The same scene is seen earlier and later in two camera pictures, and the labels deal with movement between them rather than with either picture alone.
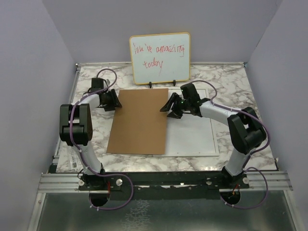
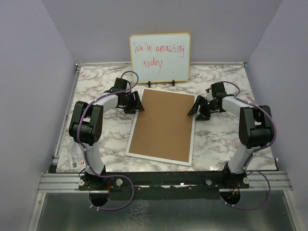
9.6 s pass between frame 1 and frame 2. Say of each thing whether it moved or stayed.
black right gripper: moved
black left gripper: moved
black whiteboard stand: stayed
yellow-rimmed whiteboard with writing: stayed
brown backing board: moved
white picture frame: moved
